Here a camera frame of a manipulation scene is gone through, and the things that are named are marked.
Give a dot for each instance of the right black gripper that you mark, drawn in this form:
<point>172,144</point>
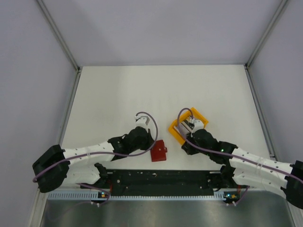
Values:
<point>188,148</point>

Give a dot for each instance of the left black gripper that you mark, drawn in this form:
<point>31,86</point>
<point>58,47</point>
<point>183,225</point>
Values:
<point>149,141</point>

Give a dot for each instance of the red leather card holder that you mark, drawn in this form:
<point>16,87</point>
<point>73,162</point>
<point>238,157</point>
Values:
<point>159,151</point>

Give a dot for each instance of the yellow plastic card bin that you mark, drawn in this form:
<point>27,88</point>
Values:
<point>192,114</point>

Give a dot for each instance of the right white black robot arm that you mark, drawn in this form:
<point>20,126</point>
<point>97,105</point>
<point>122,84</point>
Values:
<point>241,167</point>

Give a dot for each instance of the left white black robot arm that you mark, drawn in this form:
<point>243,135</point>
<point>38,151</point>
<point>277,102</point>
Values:
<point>84,166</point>

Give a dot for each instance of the stack of cards in bin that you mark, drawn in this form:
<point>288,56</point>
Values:
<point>185,125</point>

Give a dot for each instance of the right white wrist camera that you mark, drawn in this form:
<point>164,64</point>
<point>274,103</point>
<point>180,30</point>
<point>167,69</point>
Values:
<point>197,125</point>

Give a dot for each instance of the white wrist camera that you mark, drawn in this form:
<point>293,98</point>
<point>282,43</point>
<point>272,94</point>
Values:
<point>142,121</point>
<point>197,125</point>

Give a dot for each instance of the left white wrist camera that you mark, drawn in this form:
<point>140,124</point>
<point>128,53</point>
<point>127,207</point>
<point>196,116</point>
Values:
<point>142,121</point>

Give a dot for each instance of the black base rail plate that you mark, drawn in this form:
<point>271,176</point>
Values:
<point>163,182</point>

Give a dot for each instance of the white slotted cable duct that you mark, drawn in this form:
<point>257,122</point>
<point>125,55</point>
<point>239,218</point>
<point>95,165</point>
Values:
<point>100,196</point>

